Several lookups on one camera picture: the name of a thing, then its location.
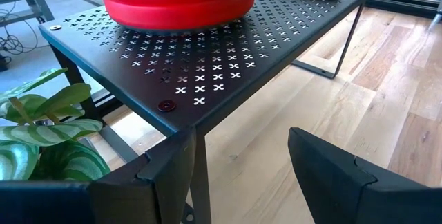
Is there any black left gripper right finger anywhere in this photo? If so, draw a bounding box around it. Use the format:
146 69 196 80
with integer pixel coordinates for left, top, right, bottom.
287 127 442 224

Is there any black floor cable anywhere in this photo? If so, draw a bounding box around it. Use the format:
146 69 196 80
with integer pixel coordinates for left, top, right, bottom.
0 1 41 73

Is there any black perforated metal shelf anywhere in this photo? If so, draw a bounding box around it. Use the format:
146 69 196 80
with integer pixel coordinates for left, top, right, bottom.
39 0 376 224

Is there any green potted plant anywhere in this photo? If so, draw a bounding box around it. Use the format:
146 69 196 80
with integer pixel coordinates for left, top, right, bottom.
0 67 112 183

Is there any red collapsible colander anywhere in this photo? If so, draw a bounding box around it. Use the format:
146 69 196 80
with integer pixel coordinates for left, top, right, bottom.
81 0 262 32

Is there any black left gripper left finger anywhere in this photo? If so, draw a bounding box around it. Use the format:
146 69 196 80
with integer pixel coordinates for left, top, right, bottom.
0 126 198 224

